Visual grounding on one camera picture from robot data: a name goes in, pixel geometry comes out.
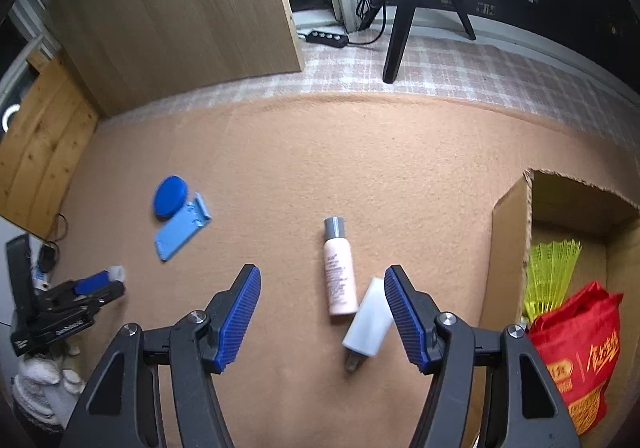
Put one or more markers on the white charger plug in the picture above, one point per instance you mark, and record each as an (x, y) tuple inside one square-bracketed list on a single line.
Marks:
[(367, 323)]

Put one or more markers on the round blue lid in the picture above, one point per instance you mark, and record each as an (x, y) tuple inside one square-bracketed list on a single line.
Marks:
[(169, 195)]

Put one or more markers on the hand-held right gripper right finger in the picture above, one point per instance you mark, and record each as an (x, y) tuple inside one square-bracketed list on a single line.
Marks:
[(405, 318)]

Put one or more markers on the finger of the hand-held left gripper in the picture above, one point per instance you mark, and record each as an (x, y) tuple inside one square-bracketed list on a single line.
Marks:
[(91, 284), (107, 292)]

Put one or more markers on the brown cardboard box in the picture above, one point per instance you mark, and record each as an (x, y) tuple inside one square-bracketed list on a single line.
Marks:
[(510, 253)]

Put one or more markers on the person's left hand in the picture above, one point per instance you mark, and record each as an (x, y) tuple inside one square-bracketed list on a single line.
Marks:
[(47, 378)]

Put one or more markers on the small translucent white object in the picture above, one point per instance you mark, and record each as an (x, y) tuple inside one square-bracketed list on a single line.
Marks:
[(116, 274)]

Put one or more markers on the red printed packet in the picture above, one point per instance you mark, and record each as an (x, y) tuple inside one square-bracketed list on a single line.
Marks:
[(580, 353)]

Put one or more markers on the person's left forearm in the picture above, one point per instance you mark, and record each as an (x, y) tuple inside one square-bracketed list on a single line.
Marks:
[(35, 435)]

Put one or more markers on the light wooden cabinet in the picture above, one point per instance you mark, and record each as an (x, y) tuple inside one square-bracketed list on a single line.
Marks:
[(175, 17)]

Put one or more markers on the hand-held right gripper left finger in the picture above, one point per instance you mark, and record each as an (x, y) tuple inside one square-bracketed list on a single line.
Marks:
[(240, 323)]

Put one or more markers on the white framed glass panel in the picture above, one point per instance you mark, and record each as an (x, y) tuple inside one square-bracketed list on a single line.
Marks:
[(10, 112)]

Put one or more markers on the black power strip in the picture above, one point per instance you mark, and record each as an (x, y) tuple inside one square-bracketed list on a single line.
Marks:
[(327, 38)]

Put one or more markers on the knotty wooden board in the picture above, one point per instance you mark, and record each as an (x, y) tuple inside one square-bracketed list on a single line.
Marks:
[(45, 147)]

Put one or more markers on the yellow shuttlecock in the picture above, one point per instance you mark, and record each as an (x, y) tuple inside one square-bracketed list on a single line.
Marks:
[(550, 273)]

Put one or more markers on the pink bottle with grey cap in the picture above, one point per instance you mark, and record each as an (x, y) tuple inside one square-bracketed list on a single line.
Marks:
[(340, 273)]

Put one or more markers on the plaid cloth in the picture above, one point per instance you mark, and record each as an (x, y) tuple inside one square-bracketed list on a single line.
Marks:
[(475, 72)]

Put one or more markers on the blue plastic holder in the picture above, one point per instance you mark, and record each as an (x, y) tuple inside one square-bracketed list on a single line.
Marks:
[(177, 235)]

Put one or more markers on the black tripod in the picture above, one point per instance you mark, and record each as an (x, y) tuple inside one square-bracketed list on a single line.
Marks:
[(400, 27)]

